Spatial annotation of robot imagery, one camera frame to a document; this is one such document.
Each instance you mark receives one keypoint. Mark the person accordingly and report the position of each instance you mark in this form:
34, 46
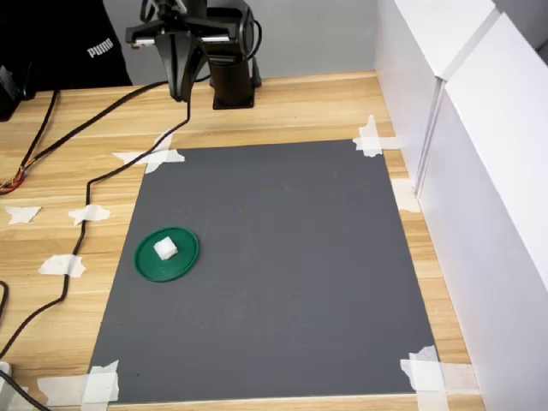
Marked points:
64, 43

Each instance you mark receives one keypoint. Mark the white tape piece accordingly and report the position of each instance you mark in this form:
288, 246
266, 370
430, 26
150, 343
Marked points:
55, 265
404, 197
96, 213
154, 158
21, 214
100, 385
368, 145
428, 377

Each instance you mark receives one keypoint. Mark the small white plastic terminal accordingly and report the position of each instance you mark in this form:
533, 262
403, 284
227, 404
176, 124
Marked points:
165, 249

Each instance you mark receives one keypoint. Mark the black device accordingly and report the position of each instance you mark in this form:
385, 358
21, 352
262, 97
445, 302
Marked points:
8, 94

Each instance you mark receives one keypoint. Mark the dark grey mat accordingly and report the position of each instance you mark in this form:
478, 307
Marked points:
278, 265

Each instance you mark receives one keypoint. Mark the white partition panel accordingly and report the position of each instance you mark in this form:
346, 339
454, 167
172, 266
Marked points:
411, 64
492, 214

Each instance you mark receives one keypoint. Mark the round green lid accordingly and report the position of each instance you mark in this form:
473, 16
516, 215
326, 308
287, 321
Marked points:
184, 261

